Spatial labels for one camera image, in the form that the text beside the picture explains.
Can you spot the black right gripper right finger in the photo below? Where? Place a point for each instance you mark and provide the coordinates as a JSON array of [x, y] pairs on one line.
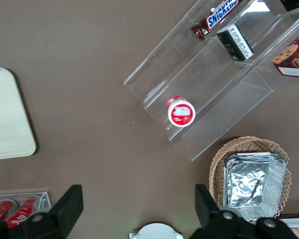
[[209, 219]]

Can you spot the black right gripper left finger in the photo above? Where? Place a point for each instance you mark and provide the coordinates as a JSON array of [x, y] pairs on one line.
[[64, 214]]

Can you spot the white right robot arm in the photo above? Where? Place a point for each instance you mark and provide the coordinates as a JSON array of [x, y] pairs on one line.
[[157, 231]]

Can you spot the aluminium foil tray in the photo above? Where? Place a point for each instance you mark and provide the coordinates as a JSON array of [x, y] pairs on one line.
[[251, 184]]

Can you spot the beige serving tray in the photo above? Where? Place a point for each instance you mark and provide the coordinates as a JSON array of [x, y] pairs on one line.
[[7, 114]]

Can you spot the clear acrylic bottle rack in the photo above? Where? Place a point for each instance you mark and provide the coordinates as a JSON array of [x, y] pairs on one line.
[[43, 199]]

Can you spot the red cola bottle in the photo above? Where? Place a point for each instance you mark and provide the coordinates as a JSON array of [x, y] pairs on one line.
[[23, 212], [1, 211]]

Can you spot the light wicker basket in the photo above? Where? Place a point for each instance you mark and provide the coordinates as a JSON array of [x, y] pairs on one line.
[[219, 161]]

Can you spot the white snack container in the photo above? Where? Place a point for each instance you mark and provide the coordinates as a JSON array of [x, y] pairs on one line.
[[296, 222]]

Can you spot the red-label yogurt bottle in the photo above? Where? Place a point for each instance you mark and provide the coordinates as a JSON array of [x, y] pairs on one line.
[[182, 113]]

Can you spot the clear acrylic step display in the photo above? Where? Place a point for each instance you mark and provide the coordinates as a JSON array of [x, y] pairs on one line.
[[214, 87]]

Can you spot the small black box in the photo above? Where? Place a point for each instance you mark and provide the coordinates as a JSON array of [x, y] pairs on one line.
[[295, 5], [235, 42]]

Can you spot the chocolate chip cookie box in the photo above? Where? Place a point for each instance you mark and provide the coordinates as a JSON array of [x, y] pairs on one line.
[[295, 57]]

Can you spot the Snickers bar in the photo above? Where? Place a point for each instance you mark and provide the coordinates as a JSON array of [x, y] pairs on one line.
[[215, 18]]

